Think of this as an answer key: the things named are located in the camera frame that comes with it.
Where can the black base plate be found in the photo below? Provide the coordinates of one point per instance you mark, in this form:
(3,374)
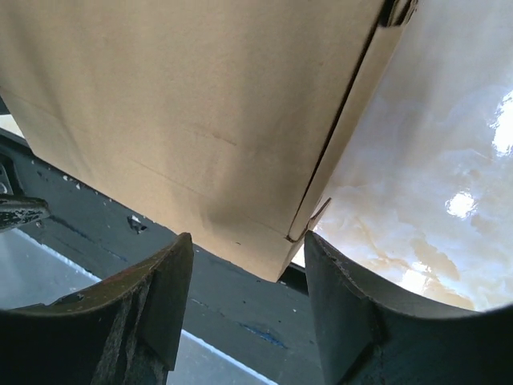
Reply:
(269,328)

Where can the brown cardboard box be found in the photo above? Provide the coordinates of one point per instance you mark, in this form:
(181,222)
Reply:
(224,119)

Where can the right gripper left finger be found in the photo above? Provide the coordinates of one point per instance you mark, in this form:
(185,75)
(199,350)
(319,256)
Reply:
(123,330)

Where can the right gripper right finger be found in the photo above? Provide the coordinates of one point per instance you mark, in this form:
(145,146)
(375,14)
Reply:
(372,331)

